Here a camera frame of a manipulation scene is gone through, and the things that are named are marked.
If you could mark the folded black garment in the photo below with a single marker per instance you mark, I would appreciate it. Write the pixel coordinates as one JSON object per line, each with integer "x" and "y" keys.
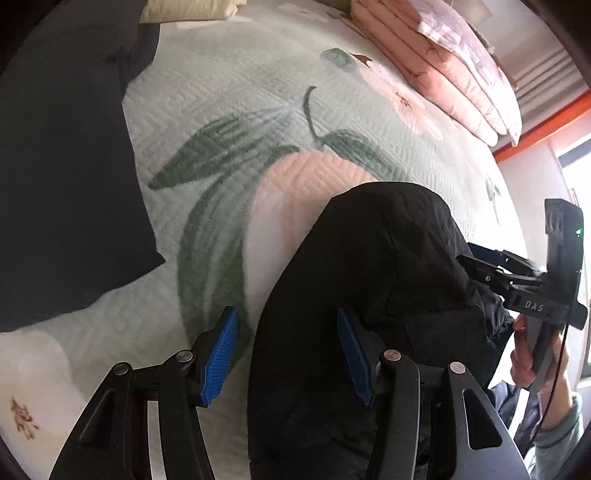
{"x": 69, "y": 184}

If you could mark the person's right forearm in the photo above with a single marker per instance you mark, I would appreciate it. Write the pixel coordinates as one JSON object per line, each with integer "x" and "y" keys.
{"x": 558, "y": 415}

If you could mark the pink patterned pillow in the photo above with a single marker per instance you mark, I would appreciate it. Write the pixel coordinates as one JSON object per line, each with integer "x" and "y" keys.
{"x": 471, "y": 60}

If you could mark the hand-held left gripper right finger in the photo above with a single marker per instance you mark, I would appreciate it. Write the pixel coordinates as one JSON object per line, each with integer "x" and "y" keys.
{"x": 355, "y": 360}

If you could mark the pink folded quilt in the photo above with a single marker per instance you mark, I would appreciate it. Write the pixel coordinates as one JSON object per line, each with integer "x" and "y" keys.
{"x": 415, "y": 60}

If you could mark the black hooded jacket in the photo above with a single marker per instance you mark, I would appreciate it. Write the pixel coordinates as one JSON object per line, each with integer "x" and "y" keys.
{"x": 369, "y": 258}

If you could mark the beige folded quilt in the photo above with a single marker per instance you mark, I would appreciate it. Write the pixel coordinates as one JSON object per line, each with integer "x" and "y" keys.
{"x": 184, "y": 9}

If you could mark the orange window frame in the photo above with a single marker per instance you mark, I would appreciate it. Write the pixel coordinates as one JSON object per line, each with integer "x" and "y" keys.
{"x": 545, "y": 124}

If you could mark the dark blue cloth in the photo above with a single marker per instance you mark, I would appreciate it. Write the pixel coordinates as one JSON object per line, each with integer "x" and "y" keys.
{"x": 508, "y": 406}

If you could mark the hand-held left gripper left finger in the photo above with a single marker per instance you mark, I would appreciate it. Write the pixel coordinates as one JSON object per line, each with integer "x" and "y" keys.
{"x": 221, "y": 360}

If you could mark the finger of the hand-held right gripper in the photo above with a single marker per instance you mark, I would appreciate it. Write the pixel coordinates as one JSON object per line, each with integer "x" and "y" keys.
{"x": 503, "y": 257}
{"x": 489, "y": 277}

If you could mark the window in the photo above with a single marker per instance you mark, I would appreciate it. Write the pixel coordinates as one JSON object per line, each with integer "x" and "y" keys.
{"x": 575, "y": 170}

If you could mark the person's right hand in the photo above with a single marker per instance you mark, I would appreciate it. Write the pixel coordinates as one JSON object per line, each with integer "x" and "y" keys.
{"x": 521, "y": 355}

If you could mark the floral green bedspread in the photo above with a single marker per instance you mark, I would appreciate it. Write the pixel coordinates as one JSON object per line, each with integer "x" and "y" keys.
{"x": 277, "y": 92}

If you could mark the beige curtain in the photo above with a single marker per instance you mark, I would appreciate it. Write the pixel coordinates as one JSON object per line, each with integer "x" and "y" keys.
{"x": 540, "y": 74}

